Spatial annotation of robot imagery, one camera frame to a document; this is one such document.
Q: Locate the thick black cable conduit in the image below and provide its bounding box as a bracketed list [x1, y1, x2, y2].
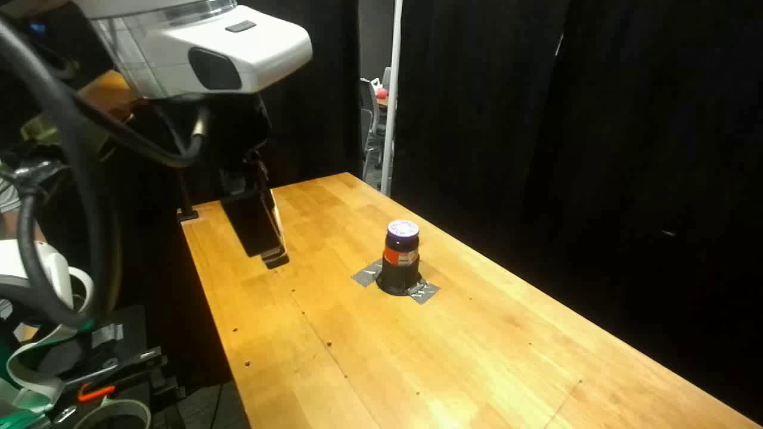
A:
[0, 18, 110, 329]

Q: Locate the large grey duct tape piece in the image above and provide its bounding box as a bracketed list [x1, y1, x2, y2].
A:
[404, 277, 440, 306]

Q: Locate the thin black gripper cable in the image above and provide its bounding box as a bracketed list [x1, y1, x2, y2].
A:
[74, 93, 212, 171]

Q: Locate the white vertical pole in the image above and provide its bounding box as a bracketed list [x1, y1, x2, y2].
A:
[378, 0, 404, 198]

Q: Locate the small grey duct tape piece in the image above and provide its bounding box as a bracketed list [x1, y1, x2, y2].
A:
[349, 260, 385, 289]

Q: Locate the orange clip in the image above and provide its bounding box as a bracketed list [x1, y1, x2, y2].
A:
[75, 382, 118, 404]

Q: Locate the green circuit board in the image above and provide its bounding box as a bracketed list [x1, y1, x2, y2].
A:
[0, 316, 103, 418]

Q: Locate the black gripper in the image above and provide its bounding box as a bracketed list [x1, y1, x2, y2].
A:
[127, 93, 293, 271]

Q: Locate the cluttered background equipment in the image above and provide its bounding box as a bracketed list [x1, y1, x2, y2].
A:
[358, 68, 396, 191]

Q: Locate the dark cup with orange label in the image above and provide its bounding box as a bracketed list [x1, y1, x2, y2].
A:
[373, 217, 425, 297]

